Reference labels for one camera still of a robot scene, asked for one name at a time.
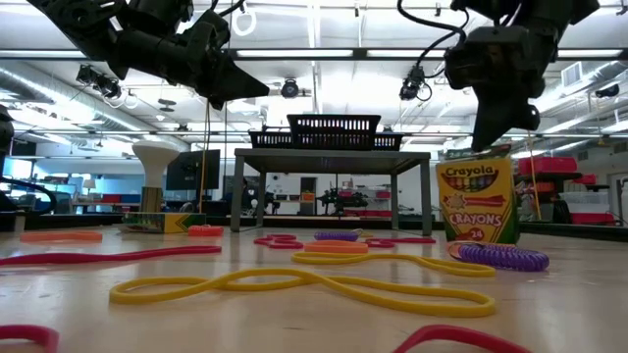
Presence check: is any yellow rubber band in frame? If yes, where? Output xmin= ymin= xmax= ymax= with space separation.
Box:
xmin=291 ymin=251 xmax=497 ymax=279
xmin=108 ymin=268 xmax=497 ymax=319

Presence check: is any yellow hanging cable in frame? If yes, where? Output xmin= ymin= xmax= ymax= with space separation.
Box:
xmin=198 ymin=100 xmax=212 ymax=217

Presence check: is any black computer monitor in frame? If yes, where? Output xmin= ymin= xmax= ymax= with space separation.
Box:
xmin=165 ymin=149 xmax=222 ymax=192

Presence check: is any large red storage bin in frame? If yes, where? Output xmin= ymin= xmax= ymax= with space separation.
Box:
xmin=519 ymin=156 xmax=579 ymax=177

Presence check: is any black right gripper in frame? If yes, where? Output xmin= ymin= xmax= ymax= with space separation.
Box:
xmin=444 ymin=25 xmax=558 ymax=152

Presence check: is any red rubber band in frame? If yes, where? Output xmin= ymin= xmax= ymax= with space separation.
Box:
xmin=365 ymin=236 xmax=438 ymax=249
xmin=0 ymin=323 xmax=535 ymax=353
xmin=252 ymin=232 xmax=306 ymax=251
xmin=0 ymin=244 xmax=223 ymax=268

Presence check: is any round black overhead camera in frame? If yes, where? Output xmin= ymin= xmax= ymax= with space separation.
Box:
xmin=280 ymin=77 xmax=300 ymax=100

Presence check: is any small red storage bin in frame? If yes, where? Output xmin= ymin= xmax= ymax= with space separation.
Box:
xmin=571 ymin=212 xmax=615 ymax=227

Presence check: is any purple coil wristband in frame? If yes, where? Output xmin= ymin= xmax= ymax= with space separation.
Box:
xmin=313 ymin=229 xmax=363 ymax=243
xmin=446 ymin=240 xmax=550 ymax=274

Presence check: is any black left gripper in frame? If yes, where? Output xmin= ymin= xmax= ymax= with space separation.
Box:
xmin=117 ymin=24 xmax=270 ymax=111

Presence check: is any black overhead beam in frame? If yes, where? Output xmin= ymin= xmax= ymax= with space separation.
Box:
xmin=0 ymin=46 xmax=628 ymax=62

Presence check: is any grey metal riser shelf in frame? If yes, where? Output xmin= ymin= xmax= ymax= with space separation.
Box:
xmin=230 ymin=148 xmax=434 ymax=237

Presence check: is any black mesh basket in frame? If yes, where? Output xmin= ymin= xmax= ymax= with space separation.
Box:
xmin=247 ymin=129 xmax=295 ymax=150
xmin=286 ymin=113 xmax=383 ymax=151
xmin=373 ymin=131 xmax=405 ymax=151

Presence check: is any orange hanging cable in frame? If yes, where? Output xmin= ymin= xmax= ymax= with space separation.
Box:
xmin=526 ymin=129 xmax=542 ymax=222

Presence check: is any black camera with cable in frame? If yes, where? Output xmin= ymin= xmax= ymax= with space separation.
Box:
xmin=397 ymin=64 xmax=434 ymax=103
xmin=76 ymin=64 xmax=123 ymax=100

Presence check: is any white storage bin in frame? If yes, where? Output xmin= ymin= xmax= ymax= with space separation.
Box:
xmin=558 ymin=191 xmax=610 ymax=215

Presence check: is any white hanging ring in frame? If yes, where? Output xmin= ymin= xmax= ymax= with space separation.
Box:
xmin=231 ymin=8 xmax=258 ymax=37

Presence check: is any white dome table lamp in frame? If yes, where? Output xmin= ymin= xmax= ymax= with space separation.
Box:
xmin=131 ymin=140 xmax=182 ymax=215

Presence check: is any red coil wristband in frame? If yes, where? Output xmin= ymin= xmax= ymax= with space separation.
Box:
xmin=186 ymin=225 xmax=226 ymax=238

